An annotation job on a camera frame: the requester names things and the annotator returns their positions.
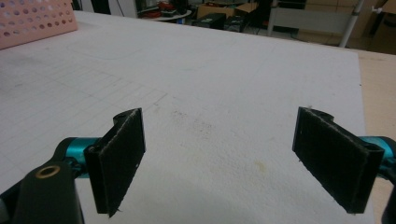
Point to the small cardboard box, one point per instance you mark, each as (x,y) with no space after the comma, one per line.
(214,11)

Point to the black computer tower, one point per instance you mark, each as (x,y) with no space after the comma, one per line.
(235,23)
(210,21)

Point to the round white table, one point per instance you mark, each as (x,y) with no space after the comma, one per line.
(168,17)

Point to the pink plastic basket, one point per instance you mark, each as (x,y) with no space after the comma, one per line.
(34,21)

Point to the white foam mat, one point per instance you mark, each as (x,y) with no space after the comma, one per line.
(202,77)

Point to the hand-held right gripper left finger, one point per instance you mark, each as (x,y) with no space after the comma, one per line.
(118,161)

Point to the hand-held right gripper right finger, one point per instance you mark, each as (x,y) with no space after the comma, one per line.
(330,161)

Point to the white metal stand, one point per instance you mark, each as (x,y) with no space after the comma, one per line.
(311,20)

